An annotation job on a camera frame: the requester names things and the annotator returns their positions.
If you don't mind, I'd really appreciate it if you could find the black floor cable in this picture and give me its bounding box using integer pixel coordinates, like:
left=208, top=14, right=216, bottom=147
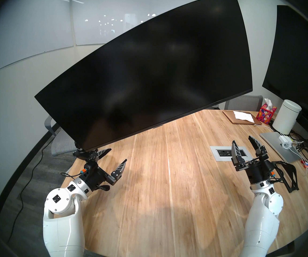
left=7, top=136, right=56, bottom=243

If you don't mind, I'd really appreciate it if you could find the white charging cable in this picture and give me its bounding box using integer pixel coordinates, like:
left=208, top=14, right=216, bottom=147
left=282, top=141, right=308, bottom=176

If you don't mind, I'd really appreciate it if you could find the black folding laptop stand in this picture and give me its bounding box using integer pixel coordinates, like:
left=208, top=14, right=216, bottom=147
left=272, top=161, right=300, bottom=192

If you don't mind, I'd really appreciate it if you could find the glass whiteboard with blue writing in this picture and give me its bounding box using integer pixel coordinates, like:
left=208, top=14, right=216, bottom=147
left=0, top=0, right=74, bottom=80

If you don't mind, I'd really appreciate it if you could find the white cylindrical bin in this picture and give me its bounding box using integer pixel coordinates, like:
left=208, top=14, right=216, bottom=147
left=272, top=99, right=302, bottom=135

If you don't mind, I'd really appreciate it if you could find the large glass whiteboard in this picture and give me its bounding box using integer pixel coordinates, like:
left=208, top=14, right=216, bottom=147
left=70, top=0, right=235, bottom=47

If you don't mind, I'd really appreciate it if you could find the colourful floral tissue box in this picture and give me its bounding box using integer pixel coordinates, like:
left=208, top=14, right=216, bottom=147
left=256, top=98, right=277, bottom=125

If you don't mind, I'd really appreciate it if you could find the grey table power outlet box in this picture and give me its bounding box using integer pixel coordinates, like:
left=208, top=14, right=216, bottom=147
left=210, top=146, right=251, bottom=162

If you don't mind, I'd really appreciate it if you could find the curved black ultrawide monitor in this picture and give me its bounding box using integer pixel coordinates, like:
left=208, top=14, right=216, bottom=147
left=34, top=0, right=253, bottom=152

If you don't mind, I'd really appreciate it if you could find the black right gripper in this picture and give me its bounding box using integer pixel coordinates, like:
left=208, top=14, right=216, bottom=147
left=231, top=135, right=275, bottom=185

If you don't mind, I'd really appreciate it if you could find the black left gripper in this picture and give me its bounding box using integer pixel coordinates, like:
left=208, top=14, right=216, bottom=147
left=80, top=148, right=127, bottom=191

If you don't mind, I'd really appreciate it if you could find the white paper napkin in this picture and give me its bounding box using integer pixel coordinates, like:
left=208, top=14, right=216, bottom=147
left=233, top=111, right=255, bottom=123

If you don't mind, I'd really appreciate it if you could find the brown leather pad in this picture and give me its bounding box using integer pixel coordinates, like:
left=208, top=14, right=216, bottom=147
left=222, top=110, right=262, bottom=125

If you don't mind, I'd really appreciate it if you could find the black wall television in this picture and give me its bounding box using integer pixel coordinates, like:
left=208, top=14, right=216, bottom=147
left=262, top=5, right=308, bottom=126

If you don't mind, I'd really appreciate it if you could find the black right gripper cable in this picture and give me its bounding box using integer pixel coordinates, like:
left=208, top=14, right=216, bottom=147
left=269, top=163, right=285, bottom=183

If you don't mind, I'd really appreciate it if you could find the silver closed laptop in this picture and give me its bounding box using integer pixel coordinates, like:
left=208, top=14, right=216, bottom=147
left=260, top=132, right=303, bottom=164

